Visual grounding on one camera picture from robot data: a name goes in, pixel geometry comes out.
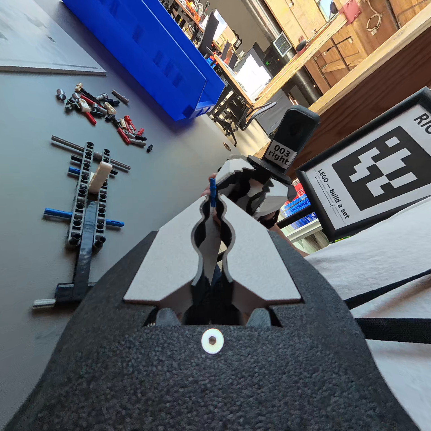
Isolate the red wall box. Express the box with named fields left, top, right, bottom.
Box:
left=340, top=0, right=362, bottom=21

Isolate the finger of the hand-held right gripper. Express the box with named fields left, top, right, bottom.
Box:
left=247, top=183, right=296, bottom=220
left=216, top=155, right=255, bottom=196

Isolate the black framed marker sign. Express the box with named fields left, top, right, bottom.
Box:
left=296, top=87, right=431, bottom=242

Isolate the blue plastic bin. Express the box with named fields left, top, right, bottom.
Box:
left=62, top=0, right=225, bottom=122

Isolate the dark grey lego beam assembly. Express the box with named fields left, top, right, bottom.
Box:
left=33, top=135, right=132, bottom=308

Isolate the person's right hand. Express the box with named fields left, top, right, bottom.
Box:
left=201, top=172, right=218, bottom=198

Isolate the black office chair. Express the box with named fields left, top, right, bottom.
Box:
left=210, top=101, right=278, bottom=145

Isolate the black neck strap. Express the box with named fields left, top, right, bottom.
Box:
left=343, top=269, right=431, bottom=345

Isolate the white coiled cable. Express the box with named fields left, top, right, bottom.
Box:
left=365, top=3, right=383, bottom=35

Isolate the pile of red grey lego pins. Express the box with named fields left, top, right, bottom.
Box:
left=55, top=82, right=155, bottom=154

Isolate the rack of small blue bins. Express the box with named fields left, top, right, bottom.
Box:
left=281, top=180, right=318, bottom=230

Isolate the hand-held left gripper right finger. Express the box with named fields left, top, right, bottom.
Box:
left=216, top=195, right=302, bottom=315

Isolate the wooden workbench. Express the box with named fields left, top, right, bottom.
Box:
left=212, top=54, right=256, bottom=108

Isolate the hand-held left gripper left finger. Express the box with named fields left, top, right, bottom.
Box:
left=123, top=197, right=213, bottom=308

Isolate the person's white shirt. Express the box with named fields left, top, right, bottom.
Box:
left=305, top=197, right=431, bottom=431

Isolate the lego instruction booklet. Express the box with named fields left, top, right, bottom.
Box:
left=0, top=0, right=107, bottom=75

